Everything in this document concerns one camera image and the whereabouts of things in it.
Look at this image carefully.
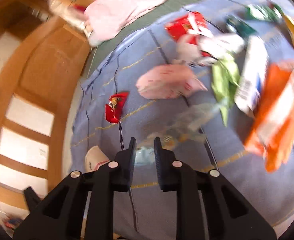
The orange white package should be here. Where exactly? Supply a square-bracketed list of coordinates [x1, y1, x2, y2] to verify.
[244, 60, 294, 172]

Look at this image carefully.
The clear plastic wrapper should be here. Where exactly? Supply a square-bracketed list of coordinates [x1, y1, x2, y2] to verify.
[135, 100, 227, 166]

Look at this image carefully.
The red cigarette pack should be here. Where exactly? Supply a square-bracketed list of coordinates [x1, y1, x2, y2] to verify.
[105, 92, 129, 124]

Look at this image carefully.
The white blue box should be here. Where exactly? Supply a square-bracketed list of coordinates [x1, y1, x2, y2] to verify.
[234, 36, 269, 117]

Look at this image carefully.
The light green wrapper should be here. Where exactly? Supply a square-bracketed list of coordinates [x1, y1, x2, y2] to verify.
[211, 54, 240, 127]

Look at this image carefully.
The pink plastic wrapper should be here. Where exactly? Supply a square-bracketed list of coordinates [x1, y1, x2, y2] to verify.
[136, 64, 208, 99]

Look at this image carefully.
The red white snack bag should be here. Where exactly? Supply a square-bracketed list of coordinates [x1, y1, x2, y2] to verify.
[165, 11, 244, 67]

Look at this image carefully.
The white trash bin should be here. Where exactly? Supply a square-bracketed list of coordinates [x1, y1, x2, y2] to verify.
[85, 146, 110, 172]

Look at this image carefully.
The light blue striped sheet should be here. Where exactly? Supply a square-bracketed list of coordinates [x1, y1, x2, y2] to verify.
[71, 0, 294, 239]

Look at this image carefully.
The pink pillow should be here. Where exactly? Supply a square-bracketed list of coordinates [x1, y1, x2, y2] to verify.
[85, 0, 167, 47]

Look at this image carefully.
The green woven bed mat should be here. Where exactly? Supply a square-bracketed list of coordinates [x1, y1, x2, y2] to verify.
[87, 0, 285, 78]

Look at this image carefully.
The wooden bunk bed frame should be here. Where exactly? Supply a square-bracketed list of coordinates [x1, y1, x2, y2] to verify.
[0, 0, 95, 213]

